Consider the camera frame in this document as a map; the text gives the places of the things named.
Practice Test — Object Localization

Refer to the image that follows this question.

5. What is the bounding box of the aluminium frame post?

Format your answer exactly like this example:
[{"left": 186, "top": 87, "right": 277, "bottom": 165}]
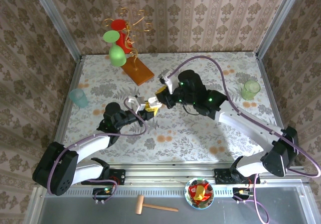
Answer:
[
  {"left": 29, "top": 0, "right": 83, "bottom": 61},
  {"left": 255, "top": 0, "right": 305, "bottom": 59}
]

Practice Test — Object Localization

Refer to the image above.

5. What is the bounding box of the aluminium table side rail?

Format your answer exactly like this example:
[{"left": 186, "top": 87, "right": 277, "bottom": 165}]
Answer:
[
  {"left": 47, "top": 55, "right": 85, "bottom": 167},
  {"left": 255, "top": 53, "right": 296, "bottom": 166}
]

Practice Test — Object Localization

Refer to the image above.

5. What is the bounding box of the red yellow snack packet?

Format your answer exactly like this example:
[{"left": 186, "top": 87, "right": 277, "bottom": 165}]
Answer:
[{"left": 188, "top": 180, "right": 211, "bottom": 202}]

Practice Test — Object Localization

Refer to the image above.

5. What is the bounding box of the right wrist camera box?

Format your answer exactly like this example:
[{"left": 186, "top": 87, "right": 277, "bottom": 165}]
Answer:
[{"left": 157, "top": 68, "right": 180, "bottom": 94}]

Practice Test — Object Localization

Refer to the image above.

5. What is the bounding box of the aluminium mounting rail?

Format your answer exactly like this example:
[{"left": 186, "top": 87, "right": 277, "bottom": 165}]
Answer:
[{"left": 35, "top": 162, "right": 310, "bottom": 184}]

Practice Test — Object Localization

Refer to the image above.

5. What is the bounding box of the wooden mallet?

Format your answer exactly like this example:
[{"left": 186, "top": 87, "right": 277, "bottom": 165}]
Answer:
[{"left": 135, "top": 195, "right": 179, "bottom": 215}]

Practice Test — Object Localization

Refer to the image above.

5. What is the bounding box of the red plastic wine glass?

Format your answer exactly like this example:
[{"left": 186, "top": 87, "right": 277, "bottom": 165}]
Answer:
[{"left": 110, "top": 19, "right": 133, "bottom": 54}]

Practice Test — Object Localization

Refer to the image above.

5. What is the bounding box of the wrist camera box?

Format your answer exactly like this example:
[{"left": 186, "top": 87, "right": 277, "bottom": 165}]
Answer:
[
  {"left": 157, "top": 68, "right": 180, "bottom": 94},
  {"left": 127, "top": 95, "right": 146, "bottom": 113}
]

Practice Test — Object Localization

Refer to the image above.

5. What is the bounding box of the green plastic cup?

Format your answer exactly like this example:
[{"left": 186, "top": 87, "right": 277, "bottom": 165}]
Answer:
[{"left": 240, "top": 80, "right": 261, "bottom": 100}]

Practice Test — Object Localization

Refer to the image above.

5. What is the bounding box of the gold wire rack wooden base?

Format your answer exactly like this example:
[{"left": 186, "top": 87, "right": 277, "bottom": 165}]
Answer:
[{"left": 104, "top": 7, "right": 155, "bottom": 86}]

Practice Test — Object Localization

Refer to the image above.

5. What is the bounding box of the teal plastic cup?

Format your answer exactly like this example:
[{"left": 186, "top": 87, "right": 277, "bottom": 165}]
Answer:
[{"left": 69, "top": 87, "right": 90, "bottom": 108}]

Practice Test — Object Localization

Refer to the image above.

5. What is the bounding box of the green plastic wine glass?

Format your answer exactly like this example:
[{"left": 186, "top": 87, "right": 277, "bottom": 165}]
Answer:
[{"left": 103, "top": 30, "right": 127, "bottom": 67}]

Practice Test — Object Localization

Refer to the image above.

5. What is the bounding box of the thin black wire loop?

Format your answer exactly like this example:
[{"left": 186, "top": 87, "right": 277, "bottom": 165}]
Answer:
[{"left": 184, "top": 102, "right": 201, "bottom": 116}]

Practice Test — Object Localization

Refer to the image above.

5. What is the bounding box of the slotted metal strip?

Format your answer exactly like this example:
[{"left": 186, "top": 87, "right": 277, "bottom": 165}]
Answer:
[{"left": 45, "top": 187, "right": 235, "bottom": 197}]

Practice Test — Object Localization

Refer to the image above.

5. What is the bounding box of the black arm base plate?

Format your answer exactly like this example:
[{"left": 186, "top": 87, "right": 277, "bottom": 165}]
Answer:
[
  {"left": 81, "top": 169, "right": 126, "bottom": 186},
  {"left": 214, "top": 168, "right": 261, "bottom": 184}
]

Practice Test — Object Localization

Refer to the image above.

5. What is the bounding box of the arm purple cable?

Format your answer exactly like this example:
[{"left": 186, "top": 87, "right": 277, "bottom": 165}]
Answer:
[
  {"left": 169, "top": 55, "right": 321, "bottom": 224},
  {"left": 47, "top": 97, "right": 148, "bottom": 204}
]

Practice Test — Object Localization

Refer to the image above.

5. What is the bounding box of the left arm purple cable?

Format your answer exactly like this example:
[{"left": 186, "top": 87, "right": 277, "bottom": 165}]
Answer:
[{"left": 47, "top": 97, "right": 148, "bottom": 204}]

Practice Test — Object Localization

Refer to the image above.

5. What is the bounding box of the patterned bowl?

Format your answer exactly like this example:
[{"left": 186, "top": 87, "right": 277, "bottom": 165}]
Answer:
[{"left": 185, "top": 177, "right": 215, "bottom": 209}]

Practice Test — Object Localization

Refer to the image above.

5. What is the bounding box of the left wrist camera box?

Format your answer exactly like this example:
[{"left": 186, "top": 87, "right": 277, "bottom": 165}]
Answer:
[{"left": 127, "top": 95, "right": 146, "bottom": 113}]

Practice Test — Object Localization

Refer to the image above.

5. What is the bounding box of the small black circuit board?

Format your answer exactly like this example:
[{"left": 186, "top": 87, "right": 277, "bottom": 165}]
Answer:
[
  {"left": 92, "top": 187, "right": 114, "bottom": 197},
  {"left": 232, "top": 187, "right": 251, "bottom": 197}
]

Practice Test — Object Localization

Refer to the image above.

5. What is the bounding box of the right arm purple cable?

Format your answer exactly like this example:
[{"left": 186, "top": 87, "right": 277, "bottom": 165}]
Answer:
[{"left": 169, "top": 55, "right": 321, "bottom": 224}]

